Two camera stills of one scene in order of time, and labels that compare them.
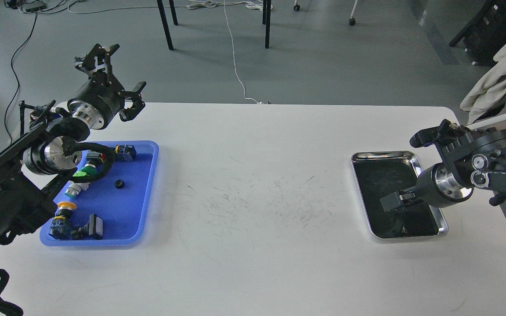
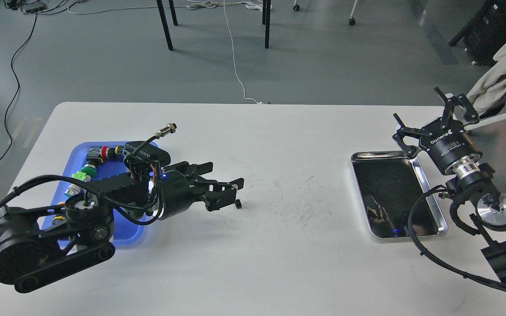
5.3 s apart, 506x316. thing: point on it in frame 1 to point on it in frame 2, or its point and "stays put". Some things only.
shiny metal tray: x=381 y=173 stays put
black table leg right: x=266 y=11 stays put
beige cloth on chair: x=495 y=85 stays put
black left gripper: x=99 y=101 to x=178 y=192
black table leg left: x=161 y=8 stays put
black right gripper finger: x=394 y=199 to x=402 y=131
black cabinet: x=495 y=21 stays put
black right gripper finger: x=447 y=131 to x=470 y=114
